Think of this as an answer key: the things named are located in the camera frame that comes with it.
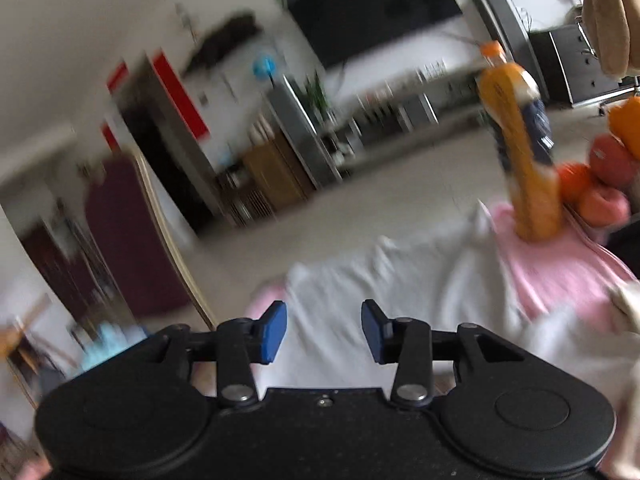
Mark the dark animal figurine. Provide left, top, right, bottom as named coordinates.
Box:
left=182, top=10, right=264, bottom=74

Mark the teal garment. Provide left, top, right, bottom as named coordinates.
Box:
left=79, top=322, right=149, bottom=374

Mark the wooden table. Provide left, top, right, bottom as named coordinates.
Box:
left=0, top=292, right=54, bottom=406

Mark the red horizontal banner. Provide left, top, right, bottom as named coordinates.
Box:
left=107, top=61, right=129, bottom=92

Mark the office chair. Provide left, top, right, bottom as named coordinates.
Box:
left=572, top=10, right=640, bottom=107

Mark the pink printed blanket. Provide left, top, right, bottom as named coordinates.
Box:
left=245, top=202, right=640, bottom=396

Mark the tall silver speaker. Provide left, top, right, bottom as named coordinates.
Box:
left=472, top=0, right=549, bottom=107
left=266, top=75, right=344, bottom=189

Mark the maroon banquet chair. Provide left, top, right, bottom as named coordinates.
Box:
left=82, top=152, right=219, bottom=329

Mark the orange juice bottle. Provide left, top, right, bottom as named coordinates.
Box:
left=475, top=40, right=564, bottom=242

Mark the metal television stand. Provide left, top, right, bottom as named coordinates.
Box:
left=320, top=62, right=482, bottom=162

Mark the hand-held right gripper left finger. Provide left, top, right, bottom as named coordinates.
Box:
left=160, top=300, right=289, bottom=409

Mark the wooden cabinet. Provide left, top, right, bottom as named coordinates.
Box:
left=242, top=132, right=314, bottom=212

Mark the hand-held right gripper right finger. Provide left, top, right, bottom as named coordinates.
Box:
left=361, top=299, right=526, bottom=409

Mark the potted green plant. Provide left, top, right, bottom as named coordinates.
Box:
left=305, top=72, right=337, bottom=126

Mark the white polo shirt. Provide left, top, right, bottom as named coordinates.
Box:
left=287, top=204, right=640, bottom=411

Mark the beige fleece coat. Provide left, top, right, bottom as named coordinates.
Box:
left=582, top=0, right=634, bottom=79

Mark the wall television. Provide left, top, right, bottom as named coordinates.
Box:
left=287, top=0, right=464, bottom=69

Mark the open wooden shelf unit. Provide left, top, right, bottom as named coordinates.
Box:
left=215, top=160, right=277, bottom=227

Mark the blue globe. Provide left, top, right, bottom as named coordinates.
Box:
left=252, top=55, right=279, bottom=84

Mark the red vertical banner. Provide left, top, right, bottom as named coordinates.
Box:
left=151, top=51, right=209, bottom=139
left=102, top=119, right=122, bottom=152

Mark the dark brown door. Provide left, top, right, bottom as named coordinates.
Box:
left=20, top=217, right=101, bottom=321

